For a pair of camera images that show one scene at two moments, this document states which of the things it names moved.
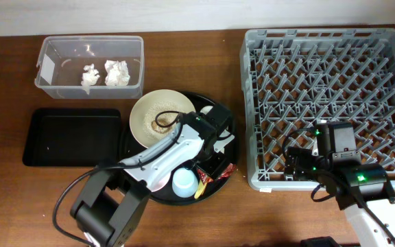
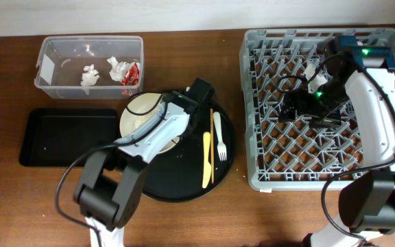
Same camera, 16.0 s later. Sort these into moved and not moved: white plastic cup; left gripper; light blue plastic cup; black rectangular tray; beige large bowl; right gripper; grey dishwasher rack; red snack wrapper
Moved: white plastic cup; beige large bowl; right gripper; left gripper; red snack wrapper; light blue plastic cup
Not moved: grey dishwasher rack; black rectangular tray
